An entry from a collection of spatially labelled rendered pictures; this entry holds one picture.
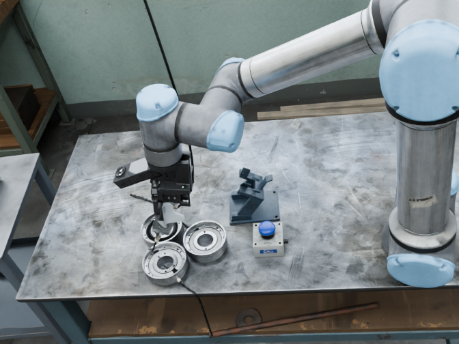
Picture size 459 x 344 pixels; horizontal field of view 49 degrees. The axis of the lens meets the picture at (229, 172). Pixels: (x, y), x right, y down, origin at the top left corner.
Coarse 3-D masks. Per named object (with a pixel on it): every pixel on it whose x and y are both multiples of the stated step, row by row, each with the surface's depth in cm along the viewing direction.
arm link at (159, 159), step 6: (180, 144) 98; (144, 150) 97; (174, 150) 96; (180, 150) 98; (150, 156) 97; (156, 156) 96; (162, 156) 96; (168, 156) 96; (174, 156) 97; (180, 156) 99; (150, 162) 98; (156, 162) 97; (162, 162) 97; (168, 162) 97; (174, 162) 98
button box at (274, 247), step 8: (256, 224) 121; (280, 224) 120; (256, 232) 120; (280, 232) 119; (256, 240) 118; (264, 240) 118; (272, 240) 117; (280, 240) 117; (256, 248) 117; (264, 248) 117; (272, 248) 117; (280, 248) 117; (256, 256) 119; (264, 256) 119; (272, 256) 119; (280, 256) 119
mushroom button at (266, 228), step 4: (260, 224) 118; (264, 224) 117; (268, 224) 117; (272, 224) 117; (260, 228) 117; (264, 228) 116; (268, 228) 116; (272, 228) 116; (260, 232) 116; (264, 232) 116; (268, 232) 116; (272, 232) 116
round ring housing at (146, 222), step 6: (150, 216) 129; (144, 222) 128; (150, 222) 129; (180, 222) 126; (144, 228) 128; (180, 228) 124; (144, 234) 126; (180, 234) 125; (144, 240) 125; (150, 240) 125; (168, 240) 122; (174, 240) 124; (150, 246) 124
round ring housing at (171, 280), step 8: (160, 248) 122; (168, 248) 122; (176, 248) 122; (144, 256) 120; (152, 256) 121; (160, 256) 121; (168, 256) 121; (184, 256) 118; (144, 264) 119; (160, 264) 121; (176, 264) 118; (184, 264) 117; (160, 272) 117; (168, 272) 117; (176, 272) 115; (184, 272) 118; (152, 280) 116; (160, 280) 115; (168, 280) 115; (176, 280) 117
